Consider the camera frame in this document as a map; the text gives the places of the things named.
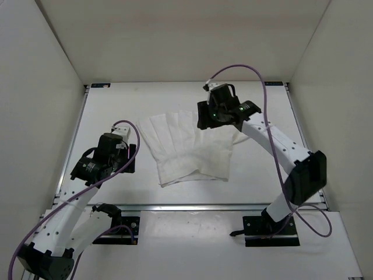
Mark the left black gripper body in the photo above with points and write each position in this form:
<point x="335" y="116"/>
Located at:
<point x="123" y="156"/>

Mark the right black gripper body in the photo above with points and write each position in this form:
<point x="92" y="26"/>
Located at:
<point x="212" y="116"/>

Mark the white pleated skirt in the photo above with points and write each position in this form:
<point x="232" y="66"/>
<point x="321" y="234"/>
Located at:
<point x="184" y="152"/>

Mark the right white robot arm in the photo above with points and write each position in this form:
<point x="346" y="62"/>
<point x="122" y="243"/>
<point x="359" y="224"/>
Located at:
<point x="306" y="170"/>

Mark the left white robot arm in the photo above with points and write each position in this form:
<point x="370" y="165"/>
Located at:
<point x="59" y="241"/>

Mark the right blue corner label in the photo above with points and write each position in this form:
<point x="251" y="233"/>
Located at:
<point x="274" y="83"/>

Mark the blue corner label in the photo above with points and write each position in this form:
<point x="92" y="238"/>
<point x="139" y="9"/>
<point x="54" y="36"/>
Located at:
<point x="274" y="83"/>
<point x="100" y="85"/>

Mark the left blue corner label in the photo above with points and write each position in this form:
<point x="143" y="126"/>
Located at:
<point x="100" y="85"/>

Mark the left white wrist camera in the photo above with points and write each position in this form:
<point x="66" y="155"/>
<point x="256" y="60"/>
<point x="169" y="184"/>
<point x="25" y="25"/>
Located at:
<point x="122" y="130"/>

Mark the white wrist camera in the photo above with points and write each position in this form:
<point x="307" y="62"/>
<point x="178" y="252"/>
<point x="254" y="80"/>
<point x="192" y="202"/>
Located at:
<point x="122" y="130"/>
<point x="208" y="87"/>

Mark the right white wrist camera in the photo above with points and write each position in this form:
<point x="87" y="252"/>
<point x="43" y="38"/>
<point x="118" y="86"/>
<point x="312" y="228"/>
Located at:
<point x="208" y="87"/>

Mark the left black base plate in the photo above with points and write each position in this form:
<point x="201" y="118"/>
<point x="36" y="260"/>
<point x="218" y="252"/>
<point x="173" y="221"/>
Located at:
<point x="122" y="232"/>

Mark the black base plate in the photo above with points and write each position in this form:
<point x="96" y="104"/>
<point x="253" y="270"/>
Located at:
<point x="122" y="232"/>
<point x="257" y="234"/>

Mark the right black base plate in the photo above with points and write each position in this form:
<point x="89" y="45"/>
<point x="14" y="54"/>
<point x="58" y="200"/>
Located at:
<point x="257" y="234"/>

